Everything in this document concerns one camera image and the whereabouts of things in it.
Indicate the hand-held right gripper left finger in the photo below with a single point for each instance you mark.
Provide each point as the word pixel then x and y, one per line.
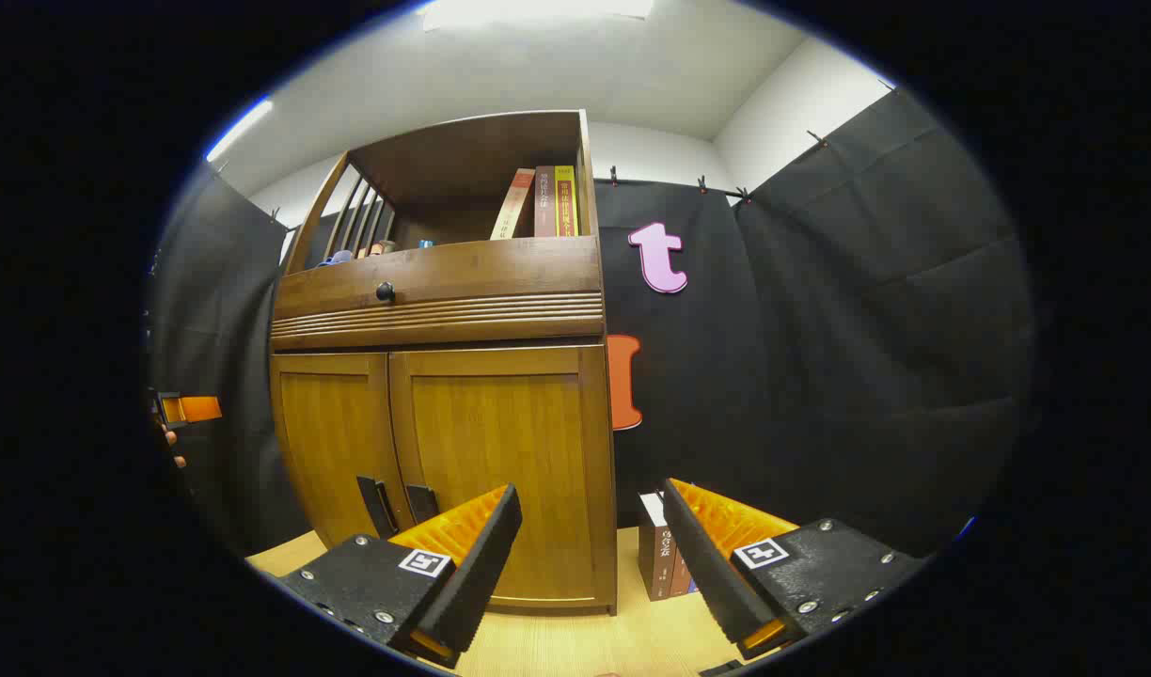
pixel 477 574

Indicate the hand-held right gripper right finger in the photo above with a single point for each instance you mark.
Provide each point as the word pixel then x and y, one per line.
pixel 717 583

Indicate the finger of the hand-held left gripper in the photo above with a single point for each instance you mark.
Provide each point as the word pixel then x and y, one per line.
pixel 199 409

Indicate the wooden shoe cabinet door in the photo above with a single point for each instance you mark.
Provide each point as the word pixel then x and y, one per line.
pixel 331 423
pixel 500 423

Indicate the wooden double-door shoe cabinet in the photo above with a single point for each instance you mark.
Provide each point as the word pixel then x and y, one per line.
pixel 463 150

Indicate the thin brown book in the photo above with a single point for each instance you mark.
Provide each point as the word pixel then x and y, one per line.
pixel 681 575

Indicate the brown spine book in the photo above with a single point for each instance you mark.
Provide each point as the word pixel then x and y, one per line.
pixel 655 555

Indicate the blue cloth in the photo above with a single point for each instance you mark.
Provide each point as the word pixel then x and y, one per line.
pixel 338 257

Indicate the black backdrop cloth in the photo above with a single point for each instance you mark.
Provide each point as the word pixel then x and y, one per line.
pixel 820 329

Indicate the ceiling light strip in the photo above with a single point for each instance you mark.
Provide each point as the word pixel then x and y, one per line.
pixel 242 127

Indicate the dark brown book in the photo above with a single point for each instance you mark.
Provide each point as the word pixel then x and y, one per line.
pixel 544 202

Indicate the ceiling light panel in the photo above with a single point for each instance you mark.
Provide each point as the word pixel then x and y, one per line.
pixel 538 9

